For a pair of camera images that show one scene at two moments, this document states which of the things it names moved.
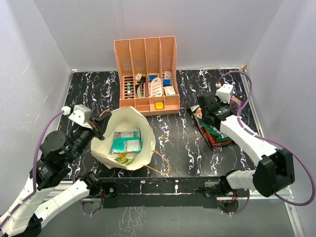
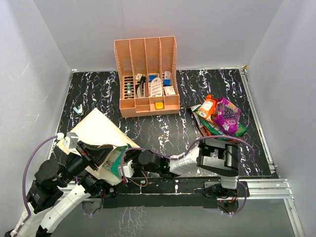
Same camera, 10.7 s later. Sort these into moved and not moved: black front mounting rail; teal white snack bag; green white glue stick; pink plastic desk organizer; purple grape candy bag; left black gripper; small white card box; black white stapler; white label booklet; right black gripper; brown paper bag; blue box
Moved: teal white snack bag; brown paper bag; purple grape candy bag; left black gripper; right black gripper
Not moved: small white card box; blue box; black front mounting rail; green white glue stick; white label booklet; pink plastic desk organizer; black white stapler
